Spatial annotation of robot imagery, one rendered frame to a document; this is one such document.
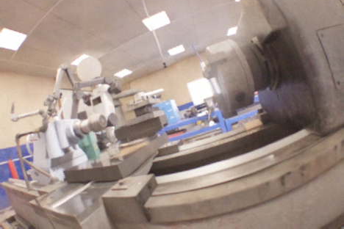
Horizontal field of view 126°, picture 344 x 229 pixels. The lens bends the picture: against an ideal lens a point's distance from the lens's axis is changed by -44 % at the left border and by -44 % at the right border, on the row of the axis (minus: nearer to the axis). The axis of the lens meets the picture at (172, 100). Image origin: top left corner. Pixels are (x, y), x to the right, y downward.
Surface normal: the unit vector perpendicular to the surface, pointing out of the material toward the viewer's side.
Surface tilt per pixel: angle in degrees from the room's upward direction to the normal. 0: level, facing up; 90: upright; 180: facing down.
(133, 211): 90
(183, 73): 90
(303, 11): 90
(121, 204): 90
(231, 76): 98
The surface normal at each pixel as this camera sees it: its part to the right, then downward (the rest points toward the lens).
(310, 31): -0.23, 0.00
